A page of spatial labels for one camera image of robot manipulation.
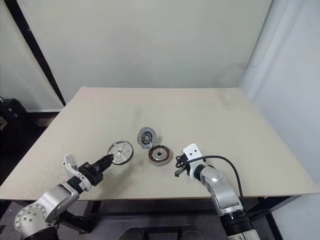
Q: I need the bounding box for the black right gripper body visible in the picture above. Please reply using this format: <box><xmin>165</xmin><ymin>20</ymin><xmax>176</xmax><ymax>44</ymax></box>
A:
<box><xmin>175</xmin><ymin>153</ymin><xmax>191</xmax><ymax>174</ymax></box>

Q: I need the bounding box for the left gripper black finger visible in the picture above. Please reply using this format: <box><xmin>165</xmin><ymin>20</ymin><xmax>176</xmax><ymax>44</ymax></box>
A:
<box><xmin>95</xmin><ymin>154</ymin><xmax>115</xmax><ymax>167</ymax></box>
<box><xmin>99</xmin><ymin>158</ymin><xmax>115</xmax><ymax>174</ymax></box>

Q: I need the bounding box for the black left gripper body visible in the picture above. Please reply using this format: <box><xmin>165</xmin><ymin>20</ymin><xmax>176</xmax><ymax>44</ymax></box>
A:
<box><xmin>77</xmin><ymin>161</ymin><xmax>105</xmax><ymax>187</ymax></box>

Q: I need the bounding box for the silver spoked rotor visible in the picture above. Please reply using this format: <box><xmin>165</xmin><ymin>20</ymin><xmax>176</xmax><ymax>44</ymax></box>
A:
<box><xmin>107</xmin><ymin>140</ymin><xmax>134</xmax><ymax>166</ymax></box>

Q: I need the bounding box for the round motor housing with windings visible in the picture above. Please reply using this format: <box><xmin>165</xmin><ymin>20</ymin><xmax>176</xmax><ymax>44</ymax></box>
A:
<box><xmin>148</xmin><ymin>144</ymin><xmax>174</xmax><ymax>167</ymax></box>

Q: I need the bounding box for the round grey motor housing lid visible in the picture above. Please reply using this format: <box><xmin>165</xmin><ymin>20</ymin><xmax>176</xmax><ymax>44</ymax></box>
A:
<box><xmin>137</xmin><ymin>126</ymin><xmax>158</xmax><ymax>150</ymax></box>

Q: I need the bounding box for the dark rounded shape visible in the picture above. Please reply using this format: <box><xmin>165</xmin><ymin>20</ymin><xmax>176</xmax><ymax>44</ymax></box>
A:
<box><xmin>126</xmin><ymin>227</ymin><xmax>146</xmax><ymax>240</ymax></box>

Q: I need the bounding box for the black bag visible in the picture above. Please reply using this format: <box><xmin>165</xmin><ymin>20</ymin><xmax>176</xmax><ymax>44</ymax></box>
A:
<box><xmin>0</xmin><ymin>96</ymin><xmax>28</xmax><ymax>137</ymax></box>

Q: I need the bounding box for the black diagonal beam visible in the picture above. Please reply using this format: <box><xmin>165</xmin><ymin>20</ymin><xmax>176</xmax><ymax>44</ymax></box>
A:
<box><xmin>4</xmin><ymin>0</ymin><xmax>67</xmax><ymax>107</ymax></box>

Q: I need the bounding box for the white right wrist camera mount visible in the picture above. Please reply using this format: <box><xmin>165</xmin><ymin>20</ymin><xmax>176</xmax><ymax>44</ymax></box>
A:
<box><xmin>182</xmin><ymin>142</ymin><xmax>212</xmax><ymax>180</ymax></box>

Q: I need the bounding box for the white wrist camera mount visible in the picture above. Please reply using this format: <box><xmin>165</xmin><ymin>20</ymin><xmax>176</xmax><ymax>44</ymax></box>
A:
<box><xmin>61</xmin><ymin>154</ymin><xmax>93</xmax><ymax>193</ymax></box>
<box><xmin>182</xmin><ymin>142</ymin><xmax>212</xmax><ymax>180</ymax></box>

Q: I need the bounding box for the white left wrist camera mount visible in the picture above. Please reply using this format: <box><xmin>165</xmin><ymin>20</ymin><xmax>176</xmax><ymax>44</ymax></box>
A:
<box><xmin>61</xmin><ymin>154</ymin><xmax>93</xmax><ymax>193</ymax></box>

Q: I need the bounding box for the black table frame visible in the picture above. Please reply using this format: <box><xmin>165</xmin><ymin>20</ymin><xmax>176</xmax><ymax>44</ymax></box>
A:
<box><xmin>56</xmin><ymin>195</ymin><xmax>300</xmax><ymax>236</ymax></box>

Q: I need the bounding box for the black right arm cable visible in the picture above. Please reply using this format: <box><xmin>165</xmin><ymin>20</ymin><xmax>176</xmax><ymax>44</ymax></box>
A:
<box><xmin>186</xmin><ymin>155</ymin><xmax>248</xmax><ymax>213</ymax></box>

